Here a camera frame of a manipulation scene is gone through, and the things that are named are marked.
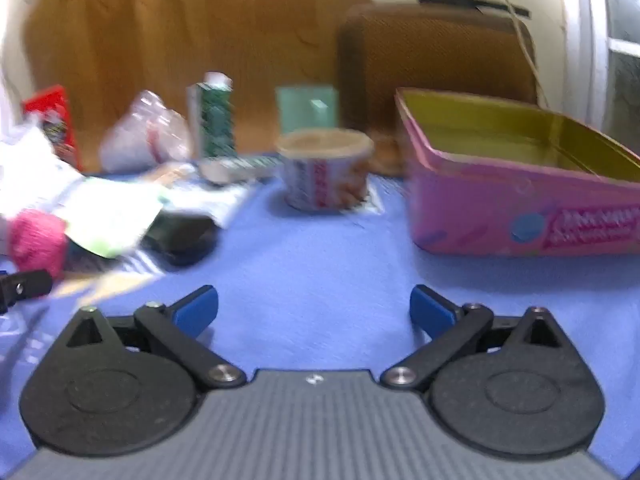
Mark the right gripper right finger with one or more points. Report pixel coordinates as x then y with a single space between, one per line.
454 331

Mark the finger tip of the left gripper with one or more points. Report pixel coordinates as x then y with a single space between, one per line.
21 286

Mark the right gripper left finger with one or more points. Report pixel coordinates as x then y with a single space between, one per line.
172 332

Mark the pink yarn ball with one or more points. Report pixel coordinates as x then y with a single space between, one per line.
37 241

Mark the paper cup with lid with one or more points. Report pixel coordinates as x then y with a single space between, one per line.
325 169

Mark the black pouch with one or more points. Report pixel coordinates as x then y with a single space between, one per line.
181 239

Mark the white tissue pack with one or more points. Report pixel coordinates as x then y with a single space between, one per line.
32 176

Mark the blue patterned tablecloth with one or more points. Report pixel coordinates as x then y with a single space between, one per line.
314 308

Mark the pink metal tin box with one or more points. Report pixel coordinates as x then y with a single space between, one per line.
491 177

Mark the red snack tin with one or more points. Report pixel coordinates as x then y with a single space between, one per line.
52 108

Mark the bag of paper cups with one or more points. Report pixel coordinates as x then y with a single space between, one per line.
148 135

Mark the green milk carton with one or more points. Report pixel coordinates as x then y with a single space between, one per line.
210 116

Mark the green plastic mug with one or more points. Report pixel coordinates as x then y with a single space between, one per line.
303 107

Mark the white frosted glass door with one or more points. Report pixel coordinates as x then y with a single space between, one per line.
601 84

